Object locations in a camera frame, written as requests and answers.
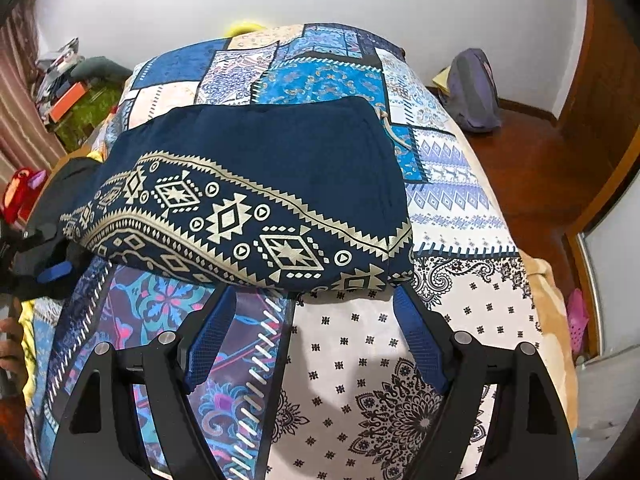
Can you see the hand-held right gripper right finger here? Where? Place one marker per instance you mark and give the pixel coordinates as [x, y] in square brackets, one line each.
[421, 341]

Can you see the pink striped curtain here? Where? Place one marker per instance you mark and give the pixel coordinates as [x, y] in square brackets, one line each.
[20, 125]

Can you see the pile of papers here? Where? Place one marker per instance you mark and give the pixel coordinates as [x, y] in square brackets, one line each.
[55, 60]

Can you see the person's left hand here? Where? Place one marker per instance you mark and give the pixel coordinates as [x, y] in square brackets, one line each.
[10, 350]

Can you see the blue patchwork bed sheet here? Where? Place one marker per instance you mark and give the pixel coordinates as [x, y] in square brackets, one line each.
[450, 210]

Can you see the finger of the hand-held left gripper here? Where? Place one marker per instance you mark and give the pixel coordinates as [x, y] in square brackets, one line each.
[54, 271]

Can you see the yellow plush item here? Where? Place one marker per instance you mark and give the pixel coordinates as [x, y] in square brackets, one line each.
[245, 27]

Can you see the dark green cushion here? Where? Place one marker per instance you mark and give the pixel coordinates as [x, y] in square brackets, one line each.
[100, 67]

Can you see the navy patterned hoodie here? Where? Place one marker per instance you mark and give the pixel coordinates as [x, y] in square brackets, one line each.
[280, 160]

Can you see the wooden door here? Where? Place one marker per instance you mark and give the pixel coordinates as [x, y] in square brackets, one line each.
[605, 110]

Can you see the pink plastic basket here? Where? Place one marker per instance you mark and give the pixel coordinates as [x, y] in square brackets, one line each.
[577, 322]

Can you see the beige blanket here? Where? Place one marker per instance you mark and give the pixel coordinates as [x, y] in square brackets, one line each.
[550, 310]

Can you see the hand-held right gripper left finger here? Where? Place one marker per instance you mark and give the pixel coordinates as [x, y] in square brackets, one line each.
[210, 340]

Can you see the black garment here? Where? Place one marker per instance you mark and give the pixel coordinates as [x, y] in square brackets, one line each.
[75, 180]

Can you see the purple grey backpack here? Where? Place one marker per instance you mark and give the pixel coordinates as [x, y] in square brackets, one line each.
[472, 95]

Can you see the red bag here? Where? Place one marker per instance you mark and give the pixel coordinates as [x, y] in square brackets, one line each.
[20, 187]

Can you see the orange box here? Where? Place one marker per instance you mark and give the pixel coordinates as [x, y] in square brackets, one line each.
[65, 102]

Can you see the yellow garment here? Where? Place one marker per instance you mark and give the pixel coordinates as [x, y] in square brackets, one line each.
[30, 312]

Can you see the white sliding door panel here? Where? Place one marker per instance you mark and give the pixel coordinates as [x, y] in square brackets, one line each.
[615, 285]

